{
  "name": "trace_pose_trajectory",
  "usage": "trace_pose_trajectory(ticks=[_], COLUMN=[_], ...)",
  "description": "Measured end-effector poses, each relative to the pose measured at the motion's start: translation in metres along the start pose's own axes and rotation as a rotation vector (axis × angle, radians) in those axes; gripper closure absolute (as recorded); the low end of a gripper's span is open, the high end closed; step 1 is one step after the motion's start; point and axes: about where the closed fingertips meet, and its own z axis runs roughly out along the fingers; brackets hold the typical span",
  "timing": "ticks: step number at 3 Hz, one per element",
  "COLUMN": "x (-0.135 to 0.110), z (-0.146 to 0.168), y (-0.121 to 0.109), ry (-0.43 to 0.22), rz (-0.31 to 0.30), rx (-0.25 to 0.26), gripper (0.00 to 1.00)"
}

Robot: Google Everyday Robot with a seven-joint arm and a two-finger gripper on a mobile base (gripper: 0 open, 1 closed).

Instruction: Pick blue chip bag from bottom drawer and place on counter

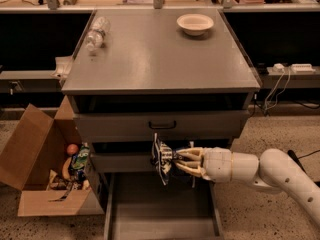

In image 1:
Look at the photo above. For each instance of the green snack bag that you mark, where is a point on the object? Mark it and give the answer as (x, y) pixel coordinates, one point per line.
(79, 160)

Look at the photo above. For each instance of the clear plastic water bottle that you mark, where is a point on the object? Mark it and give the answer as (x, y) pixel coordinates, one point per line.
(95, 37)

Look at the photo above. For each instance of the yellow banana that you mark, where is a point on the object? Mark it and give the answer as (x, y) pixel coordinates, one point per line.
(65, 169)

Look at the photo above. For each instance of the bottom grey drawer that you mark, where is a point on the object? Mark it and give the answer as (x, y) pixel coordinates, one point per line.
(140, 207)

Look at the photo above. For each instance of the top grey drawer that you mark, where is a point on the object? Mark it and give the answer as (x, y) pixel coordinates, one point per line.
(133, 127)

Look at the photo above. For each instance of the red apple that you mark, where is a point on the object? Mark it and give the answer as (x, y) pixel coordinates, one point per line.
(72, 149)

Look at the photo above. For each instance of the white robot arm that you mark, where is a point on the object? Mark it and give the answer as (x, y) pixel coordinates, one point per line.
(273, 171)

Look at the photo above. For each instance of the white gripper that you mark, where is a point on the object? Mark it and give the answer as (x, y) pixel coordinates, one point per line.
(217, 164)

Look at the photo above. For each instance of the white power strip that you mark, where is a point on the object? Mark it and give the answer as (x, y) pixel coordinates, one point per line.
(302, 68)

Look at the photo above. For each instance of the white wall plug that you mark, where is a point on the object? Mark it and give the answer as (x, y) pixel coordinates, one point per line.
(278, 67)

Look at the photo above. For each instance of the grey drawer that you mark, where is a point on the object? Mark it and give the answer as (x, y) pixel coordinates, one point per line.
(140, 207)
(133, 127)
(122, 162)

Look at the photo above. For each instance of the blue chip bag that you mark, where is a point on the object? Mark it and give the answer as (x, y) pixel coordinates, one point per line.
(164, 160)

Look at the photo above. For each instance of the white bowl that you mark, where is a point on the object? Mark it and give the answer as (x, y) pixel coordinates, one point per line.
(195, 24)

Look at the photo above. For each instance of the middle grey drawer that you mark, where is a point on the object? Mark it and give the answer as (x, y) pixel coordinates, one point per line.
(122, 162)

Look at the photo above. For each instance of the grey drawer cabinet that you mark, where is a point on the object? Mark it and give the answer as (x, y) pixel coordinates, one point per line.
(149, 64)

